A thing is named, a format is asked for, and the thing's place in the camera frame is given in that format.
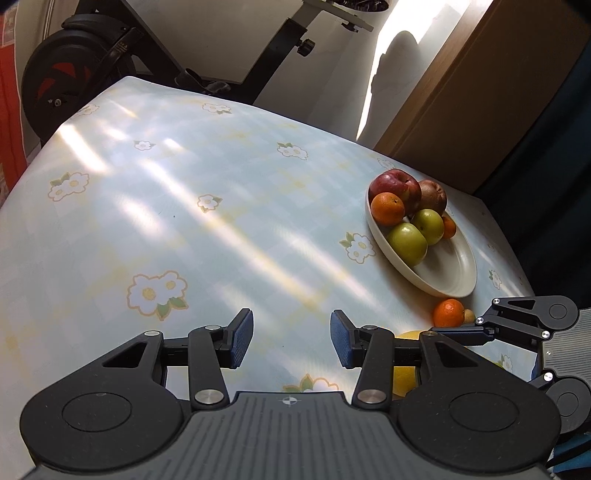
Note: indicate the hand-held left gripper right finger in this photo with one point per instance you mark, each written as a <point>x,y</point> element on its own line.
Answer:
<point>340,339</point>

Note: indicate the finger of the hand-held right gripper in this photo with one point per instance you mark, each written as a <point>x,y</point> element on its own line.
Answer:
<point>545,377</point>
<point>466,336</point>

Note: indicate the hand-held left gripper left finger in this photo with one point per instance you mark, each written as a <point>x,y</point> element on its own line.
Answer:
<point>242,337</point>

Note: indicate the small brown kiwi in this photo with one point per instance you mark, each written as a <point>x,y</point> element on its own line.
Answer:
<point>469,316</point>

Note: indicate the mandarin orange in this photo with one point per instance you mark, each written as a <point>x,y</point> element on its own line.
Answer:
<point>448,313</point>
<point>449,227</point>
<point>388,208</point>

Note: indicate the beige oval plate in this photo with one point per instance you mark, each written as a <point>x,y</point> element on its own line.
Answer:
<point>450,267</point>

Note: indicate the large yellow citrus fruit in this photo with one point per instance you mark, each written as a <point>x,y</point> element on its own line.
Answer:
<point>404,381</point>

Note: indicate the green apple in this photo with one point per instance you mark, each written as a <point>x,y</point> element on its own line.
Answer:
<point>430,224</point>
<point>406,243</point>

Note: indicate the large russet brown apple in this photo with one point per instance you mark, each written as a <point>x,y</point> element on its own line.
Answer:
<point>434,194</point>

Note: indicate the dark blue cloth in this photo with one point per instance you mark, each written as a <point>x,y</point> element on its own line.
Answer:
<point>554,184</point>

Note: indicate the red apple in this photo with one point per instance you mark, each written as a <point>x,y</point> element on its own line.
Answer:
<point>392,182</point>

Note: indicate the wooden cabinet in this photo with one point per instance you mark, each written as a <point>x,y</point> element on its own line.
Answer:
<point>471,92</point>

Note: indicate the black exercise bike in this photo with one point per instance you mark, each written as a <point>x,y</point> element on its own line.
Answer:
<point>60,78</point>

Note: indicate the floral curtain with red band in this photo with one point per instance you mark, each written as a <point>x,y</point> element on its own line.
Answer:
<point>11,92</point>

